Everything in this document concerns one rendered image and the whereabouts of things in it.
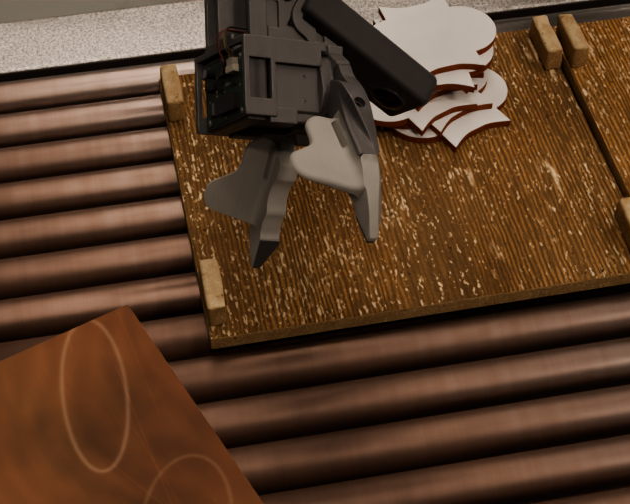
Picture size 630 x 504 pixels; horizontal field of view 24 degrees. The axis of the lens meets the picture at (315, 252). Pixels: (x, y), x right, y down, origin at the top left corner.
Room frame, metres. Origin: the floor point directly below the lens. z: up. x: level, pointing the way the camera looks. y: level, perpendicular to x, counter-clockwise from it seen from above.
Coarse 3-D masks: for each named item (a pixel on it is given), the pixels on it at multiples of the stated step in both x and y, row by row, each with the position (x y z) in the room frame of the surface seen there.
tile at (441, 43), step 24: (432, 0) 1.18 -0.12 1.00; (384, 24) 1.14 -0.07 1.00; (408, 24) 1.14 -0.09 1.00; (432, 24) 1.14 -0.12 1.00; (456, 24) 1.14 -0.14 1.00; (480, 24) 1.14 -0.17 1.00; (408, 48) 1.11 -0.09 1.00; (432, 48) 1.11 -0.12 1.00; (456, 48) 1.11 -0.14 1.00; (480, 48) 1.11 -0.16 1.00; (432, 72) 1.07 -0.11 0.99
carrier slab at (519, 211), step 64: (512, 64) 1.15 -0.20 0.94; (192, 128) 1.06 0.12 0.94; (384, 128) 1.06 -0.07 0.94; (512, 128) 1.06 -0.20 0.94; (576, 128) 1.06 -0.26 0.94; (192, 192) 0.97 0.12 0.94; (320, 192) 0.97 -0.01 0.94; (384, 192) 0.97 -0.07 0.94; (448, 192) 0.97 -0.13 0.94; (512, 192) 0.97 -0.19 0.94; (576, 192) 0.97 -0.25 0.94; (320, 256) 0.89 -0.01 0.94; (384, 256) 0.89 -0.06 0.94; (448, 256) 0.89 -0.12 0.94; (512, 256) 0.89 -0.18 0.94; (576, 256) 0.89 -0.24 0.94; (256, 320) 0.81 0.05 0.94; (320, 320) 0.81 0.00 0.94; (384, 320) 0.82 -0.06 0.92
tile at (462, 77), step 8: (480, 56) 1.10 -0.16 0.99; (488, 56) 1.10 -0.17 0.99; (488, 64) 1.10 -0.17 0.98; (448, 72) 1.08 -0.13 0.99; (456, 72) 1.08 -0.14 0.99; (464, 72) 1.08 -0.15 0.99; (472, 72) 1.08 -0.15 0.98; (480, 72) 1.09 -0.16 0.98; (440, 80) 1.07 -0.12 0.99; (448, 80) 1.07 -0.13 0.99; (456, 80) 1.07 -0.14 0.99; (464, 80) 1.07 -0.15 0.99; (440, 88) 1.06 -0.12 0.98; (448, 88) 1.06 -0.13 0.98; (456, 88) 1.06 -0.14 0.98; (464, 88) 1.06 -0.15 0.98; (472, 88) 1.06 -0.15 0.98
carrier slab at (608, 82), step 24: (600, 24) 1.22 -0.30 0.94; (624, 24) 1.22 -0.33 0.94; (600, 48) 1.18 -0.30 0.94; (624, 48) 1.18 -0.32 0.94; (576, 72) 1.14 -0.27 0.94; (600, 72) 1.14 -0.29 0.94; (624, 72) 1.14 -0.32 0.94; (576, 96) 1.12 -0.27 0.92; (600, 96) 1.10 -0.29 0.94; (624, 96) 1.10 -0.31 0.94; (600, 120) 1.07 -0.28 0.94; (624, 120) 1.07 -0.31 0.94; (600, 144) 1.04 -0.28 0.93; (624, 144) 1.03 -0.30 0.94; (624, 168) 1.00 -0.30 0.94; (624, 192) 0.97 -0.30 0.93
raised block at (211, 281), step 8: (200, 264) 0.85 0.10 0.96; (208, 264) 0.85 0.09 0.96; (216, 264) 0.85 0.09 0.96; (200, 272) 0.84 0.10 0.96; (208, 272) 0.84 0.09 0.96; (216, 272) 0.84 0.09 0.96; (200, 280) 0.84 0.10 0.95; (208, 280) 0.83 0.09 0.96; (216, 280) 0.83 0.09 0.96; (208, 288) 0.82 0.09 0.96; (216, 288) 0.82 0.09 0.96; (208, 296) 0.81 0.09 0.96; (216, 296) 0.81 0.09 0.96; (208, 304) 0.81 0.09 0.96; (216, 304) 0.81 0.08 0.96; (224, 304) 0.81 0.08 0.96; (208, 312) 0.80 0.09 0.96; (216, 312) 0.80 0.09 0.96; (224, 312) 0.80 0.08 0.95; (216, 320) 0.80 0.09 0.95; (224, 320) 0.80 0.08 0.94
